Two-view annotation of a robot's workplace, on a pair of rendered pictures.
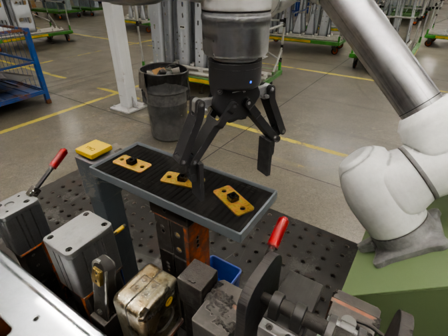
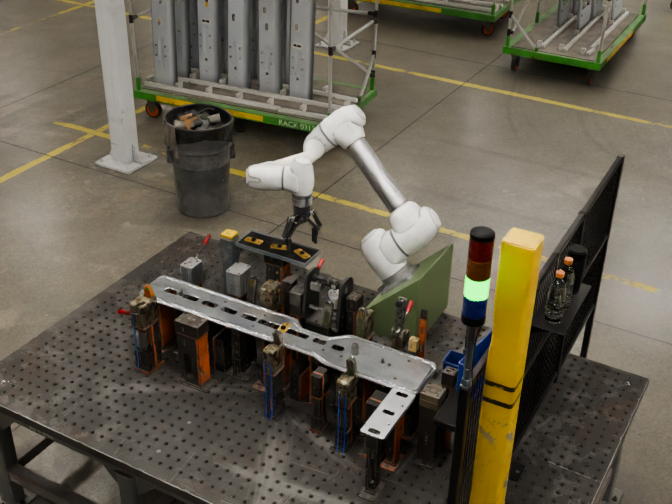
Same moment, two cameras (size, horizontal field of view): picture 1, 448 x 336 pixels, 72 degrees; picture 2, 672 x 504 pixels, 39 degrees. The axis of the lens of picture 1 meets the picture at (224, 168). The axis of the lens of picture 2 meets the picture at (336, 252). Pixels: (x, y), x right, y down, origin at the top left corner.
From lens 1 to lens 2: 3.65 m
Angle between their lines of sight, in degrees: 4
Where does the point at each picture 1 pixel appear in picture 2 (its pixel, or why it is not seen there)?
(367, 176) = (371, 244)
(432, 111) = (398, 212)
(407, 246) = (393, 281)
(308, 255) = not seen: hidden behind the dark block
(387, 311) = (382, 313)
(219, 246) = not seen: hidden behind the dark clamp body
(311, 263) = not seen: hidden behind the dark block
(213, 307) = (296, 289)
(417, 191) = (394, 251)
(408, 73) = (388, 192)
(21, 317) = (219, 301)
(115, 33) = (115, 55)
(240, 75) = (303, 211)
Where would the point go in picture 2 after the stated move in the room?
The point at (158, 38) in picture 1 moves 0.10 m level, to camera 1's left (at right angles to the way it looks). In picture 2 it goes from (165, 40) to (153, 40)
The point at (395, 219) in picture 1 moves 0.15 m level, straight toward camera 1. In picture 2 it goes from (386, 267) to (370, 281)
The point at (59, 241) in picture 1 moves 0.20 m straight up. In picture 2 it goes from (233, 271) to (231, 232)
